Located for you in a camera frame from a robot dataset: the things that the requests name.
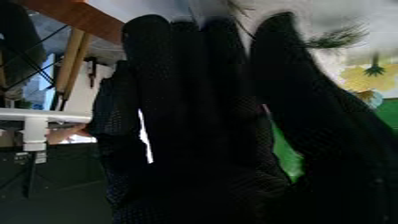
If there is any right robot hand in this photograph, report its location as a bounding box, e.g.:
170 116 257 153
86 11 398 224

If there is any light blue flower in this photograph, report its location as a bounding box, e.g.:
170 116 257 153
353 89 387 110

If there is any yellow flower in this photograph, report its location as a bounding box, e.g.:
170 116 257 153
339 52 398 94

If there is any green sprig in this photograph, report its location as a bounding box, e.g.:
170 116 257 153
303 24 369 50

